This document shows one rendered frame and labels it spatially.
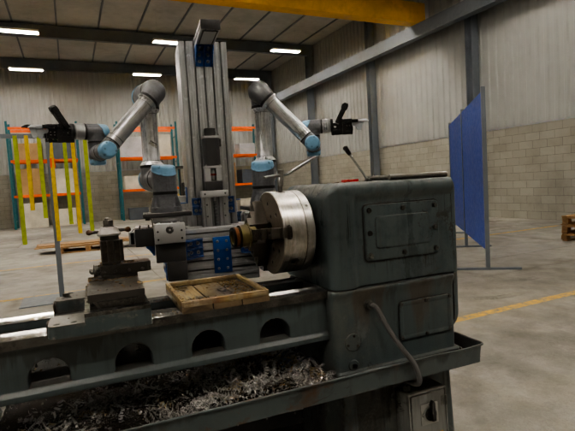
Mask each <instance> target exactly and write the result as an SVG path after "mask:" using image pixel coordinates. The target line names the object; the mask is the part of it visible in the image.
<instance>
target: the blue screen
mask: <svg viewBox="0 0 575 431"><path fill-rule="evenodd" d="M448 143H449V167H450V177H451V178H452V180H453V183H454V201H455V225H457V226H458V227H459V228H460V229H462V230H463V231H464V232H456V233H464V234H465V245H456V247H483V248H484V249H485V262H486V267H464V268H457V270H501V269H522V267H490V247H491V246H492V245H490V244H489V191H488V162H487V133H486V105H485V86H481V87H480V93H479V94H478V95H477V96H476V97H475V98H474V99H473V100H472V101H471V102H470V103H469V105H468V106H467V107H466V108H465V109H461V110H460V114H459V115H458V116H457V117H456V118H455V119H454V120H453V122H452V123H451V122H450V123H448ZM468 235H469V236H470V237H471V238H473V239H474V240H475V241H476V242H477V243H479V245H468Z"/></svg>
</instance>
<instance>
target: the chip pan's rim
mask: <svg viewBox="0 0 575 431"><path fill-rule="evenodd" d="M454 344H456V345H458V346H459V350H456V351H448V352H443V353H439V354H435V355H431V356H427V357H421V358H417V359H414V360H415V361H416V363H417V365H418V367H419V370H420V373H421V376H422V377H424V376H427V375H433V374H436V373H440V372H443V371H447V370H450V369H456V368H459V367H463V366H466V365H469V364H473V363H479V362H480V353H481V345H483V342H482V341H480V340H477V339H473V338H471V337H469V336H466V335H463V334H460V333H457V332H454ZM333 378H334V379H333V380H329V381H323V382H318V383H315V384H311V385H308V386H304V387H298V388H295V389H291V390H287V391H284V392H279V393H273V394H270V395H266V396H263V397H259V398H255V399H248V400H245V401H241V402H238V403H234V404H228V405H224V406H220V407H216V408H212V409H208V410H202V411H198V412H193V413H190V414H186V415H183V416H178V417H174V418H170V419H167V420H163V421H160V422H153V423H149V424H146V425H142V426H138V427H135V428H129V429H124V430H121V431H218V430H222V429H225V428H231V427H234V426H238V425H241V424H245V423H248V422H254V421H257V420H261V419H264V418H267V417H271V416H277V415H280V414H283V413H287V412H290V411H294V410H299V409H303V408H306V407H310V406H313V405H316V404H322V403H326V402H329V401H332V400H336V399H342V398H345V397H348V396H352V395H355V394H359V393H365V392H368V391H371V390H375V389H378V388H382V387H387V386H391V385H394V384H398V383H401V382H404V381H410V380H414V379H417V377H416V374H415V371H414V368H413V367H412V365H411V364H410V362H409V361H406V362H403V363H396V364H391V365H387V366H383V367H379V368H374V369H368V370H366V371H362V372H359V373H356V374H352V375H347V376H343V377H340V378H335V377H334V376H333Z"/></svg>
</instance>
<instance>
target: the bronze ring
mask: <svg viewBox="0 0 575 431"><path fill-rule="evenodd" d="M254 229H256V227H254V226H253V227H250V225H249V224H248V223H245V224H244V225H239V226H237V227H231V228H230V229H229V238H230V243H231V245H232V246H233V247H240V248H241V247H252V243H255V242H257V240H252V230H254Z"/></svg>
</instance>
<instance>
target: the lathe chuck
mask: <svg viewBox="0 0 575 431"><path fill-rule="evenodd" d="M283 192H284V193H279V192H265V193H263V195H262V196H261V200H262V204H263V207H264V212H265V214H266V218H267V221H270V223H271V225H272V227H269V228H273V227H287V226H290V227H291V233H292V238H291V239H288V238H285V239H273V243H272V245H270V248H269V255H268V263H267V269H268V270H269V271H270V272H271V273H272V274H280V273H286V272H292V271H297V270H299V269H300V268H301V267H302V265H303V263H304V261H305V256H306V252H307V226H306V220H305V214H304V211H303V208H302V206H301V203H300V201H299V199H298V198H297V196H296V195H295V194H294V193H293V192H291V191H283ZM293 259H297V260H298V262H297V263H296V264H293V265H291V264H289V262H290V261H291V260H293Z"/></svg>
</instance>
